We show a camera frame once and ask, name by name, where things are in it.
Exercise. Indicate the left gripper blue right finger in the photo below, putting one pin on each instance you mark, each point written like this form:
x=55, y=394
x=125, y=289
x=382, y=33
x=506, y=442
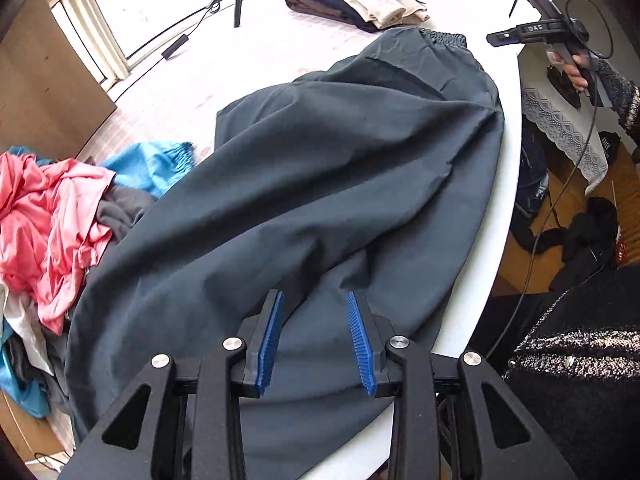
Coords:
x=454, y=411

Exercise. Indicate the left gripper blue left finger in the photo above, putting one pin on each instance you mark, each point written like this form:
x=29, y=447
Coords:
x=141, y=434

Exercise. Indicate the dark grey skirt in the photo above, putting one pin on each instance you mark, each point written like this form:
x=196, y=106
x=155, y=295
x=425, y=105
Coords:
x=373, y=175

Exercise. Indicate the person right hand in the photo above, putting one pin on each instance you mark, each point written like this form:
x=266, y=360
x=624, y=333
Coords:
x=572, y=69

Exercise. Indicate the white lace cloth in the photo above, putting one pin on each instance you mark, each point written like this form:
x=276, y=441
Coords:
x=570, y=130

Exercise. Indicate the black tweed jacket torso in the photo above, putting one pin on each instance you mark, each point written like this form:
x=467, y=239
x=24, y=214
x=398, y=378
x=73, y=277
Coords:
x=572, y=358

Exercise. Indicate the dark grey printed t-shirt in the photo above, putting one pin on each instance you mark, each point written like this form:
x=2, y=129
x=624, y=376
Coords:
x=120, y=209

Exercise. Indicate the navy folded garment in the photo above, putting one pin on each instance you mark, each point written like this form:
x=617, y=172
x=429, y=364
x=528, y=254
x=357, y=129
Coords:
x=334, y=10

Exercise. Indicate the pink garment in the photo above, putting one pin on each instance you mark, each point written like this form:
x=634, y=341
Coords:
x=49, y=232

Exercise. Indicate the blue elastic garment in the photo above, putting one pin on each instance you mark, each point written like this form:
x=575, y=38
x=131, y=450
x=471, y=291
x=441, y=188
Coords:
x=153, y=167

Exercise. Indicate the brown wooden board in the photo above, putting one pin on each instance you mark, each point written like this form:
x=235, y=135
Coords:
x=49, y=100

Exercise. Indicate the black inline cable switch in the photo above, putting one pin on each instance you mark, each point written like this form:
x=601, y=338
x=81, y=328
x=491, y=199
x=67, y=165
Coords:
x=175, y=46

